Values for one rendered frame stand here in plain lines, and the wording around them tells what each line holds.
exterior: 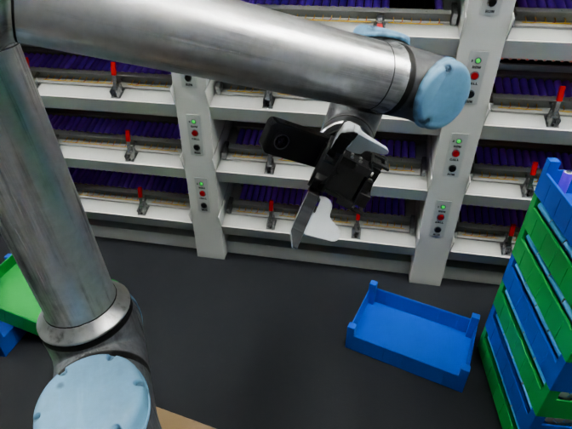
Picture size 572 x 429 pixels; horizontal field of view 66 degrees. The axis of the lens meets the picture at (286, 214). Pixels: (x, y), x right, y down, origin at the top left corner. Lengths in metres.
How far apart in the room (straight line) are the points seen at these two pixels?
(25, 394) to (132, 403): 0.64
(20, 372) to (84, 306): 0.62
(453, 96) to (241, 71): 0.28
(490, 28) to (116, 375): 0.99
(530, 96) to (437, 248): 0.47
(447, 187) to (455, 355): 0.44
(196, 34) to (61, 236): 0.36
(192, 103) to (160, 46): 0.79
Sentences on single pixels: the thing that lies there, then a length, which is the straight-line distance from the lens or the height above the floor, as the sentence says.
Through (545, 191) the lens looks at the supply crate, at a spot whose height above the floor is 0.51.
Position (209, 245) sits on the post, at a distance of 1.47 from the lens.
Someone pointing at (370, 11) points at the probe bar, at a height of 0.77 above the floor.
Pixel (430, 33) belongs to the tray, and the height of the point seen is 0.73.
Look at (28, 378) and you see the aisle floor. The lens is 1.33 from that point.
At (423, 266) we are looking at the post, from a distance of 1.41.
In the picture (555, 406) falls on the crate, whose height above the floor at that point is 0.20.
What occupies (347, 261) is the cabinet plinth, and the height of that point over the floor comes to 0.02.
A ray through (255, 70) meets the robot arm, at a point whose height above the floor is 0.81.
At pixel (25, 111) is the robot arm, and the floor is 0.76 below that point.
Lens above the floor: 0.94
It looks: 34 degrees down
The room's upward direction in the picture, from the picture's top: straight up
